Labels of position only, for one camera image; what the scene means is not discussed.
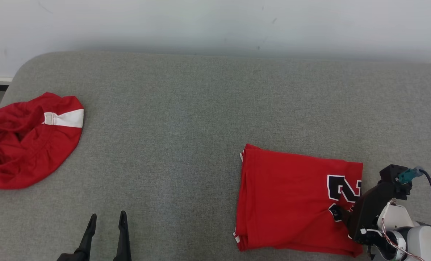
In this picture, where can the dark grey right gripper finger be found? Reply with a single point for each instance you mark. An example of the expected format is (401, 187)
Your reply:
(340, 214)

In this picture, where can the red shorts with white stripe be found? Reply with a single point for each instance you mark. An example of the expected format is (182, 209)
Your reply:
(27, 156)

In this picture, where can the red Bulls basketball jersey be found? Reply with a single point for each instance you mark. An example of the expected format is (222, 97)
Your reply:
(280, 199)

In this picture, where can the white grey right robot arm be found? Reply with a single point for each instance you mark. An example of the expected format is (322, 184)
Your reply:
(425, 243)

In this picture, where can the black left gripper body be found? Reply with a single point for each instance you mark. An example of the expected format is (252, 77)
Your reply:
(74, 257)

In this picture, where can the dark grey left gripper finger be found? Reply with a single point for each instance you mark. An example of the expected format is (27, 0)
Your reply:
(123, 239)
(88, 235)

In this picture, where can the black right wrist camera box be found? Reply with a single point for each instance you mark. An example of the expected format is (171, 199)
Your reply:
(394, 177)

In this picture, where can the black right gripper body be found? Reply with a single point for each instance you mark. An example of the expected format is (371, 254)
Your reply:
(367, 214)

